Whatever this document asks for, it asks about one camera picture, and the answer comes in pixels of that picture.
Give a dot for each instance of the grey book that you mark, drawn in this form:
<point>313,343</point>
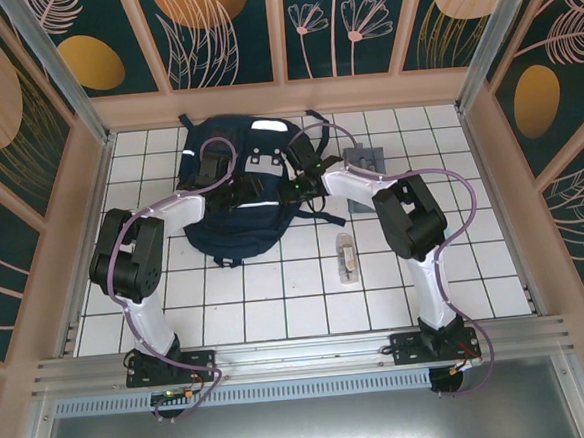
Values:
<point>368,158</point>

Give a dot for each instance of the navy blue backpack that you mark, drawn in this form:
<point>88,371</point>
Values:
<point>243,232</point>

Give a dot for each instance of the clear plastic pencil case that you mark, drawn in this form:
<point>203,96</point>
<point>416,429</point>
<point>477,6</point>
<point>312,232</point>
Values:
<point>346,262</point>

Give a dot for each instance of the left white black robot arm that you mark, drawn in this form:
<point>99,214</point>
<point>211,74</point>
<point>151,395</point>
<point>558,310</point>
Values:
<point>176,212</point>

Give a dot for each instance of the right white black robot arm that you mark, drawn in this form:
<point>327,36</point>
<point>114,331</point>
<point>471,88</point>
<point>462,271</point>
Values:
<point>412,215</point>

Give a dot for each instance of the steel sheet panel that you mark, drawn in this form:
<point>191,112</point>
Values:
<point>306,428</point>

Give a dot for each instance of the aluminium side rail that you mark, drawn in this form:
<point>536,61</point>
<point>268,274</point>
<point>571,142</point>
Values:
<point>85,243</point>
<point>504,214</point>

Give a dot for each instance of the aluminium frame post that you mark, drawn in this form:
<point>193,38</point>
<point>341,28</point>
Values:
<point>62,69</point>
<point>498,39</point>

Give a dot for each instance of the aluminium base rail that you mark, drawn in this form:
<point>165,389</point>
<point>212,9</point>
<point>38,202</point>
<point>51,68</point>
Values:
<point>301,351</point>

